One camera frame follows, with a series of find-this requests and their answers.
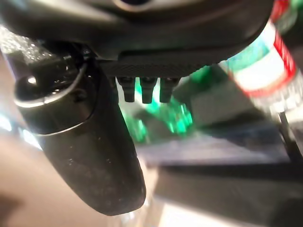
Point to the clear plastic shelf price rail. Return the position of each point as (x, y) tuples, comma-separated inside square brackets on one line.
[(213, 151)]

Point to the clear water bottle red cap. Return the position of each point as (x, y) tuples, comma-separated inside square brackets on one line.
[(260, 71), (280, 9)]

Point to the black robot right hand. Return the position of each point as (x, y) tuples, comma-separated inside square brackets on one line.
[(94, 142)]

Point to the green soda bottle yellow cap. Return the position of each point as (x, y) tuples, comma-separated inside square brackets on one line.
[(180, 118)]

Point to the black shelf base board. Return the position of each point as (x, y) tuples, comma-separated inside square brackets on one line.
[(225, 189)]

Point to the black glossy bottle shelf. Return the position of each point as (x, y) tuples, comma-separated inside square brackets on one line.
[(236, 132)]

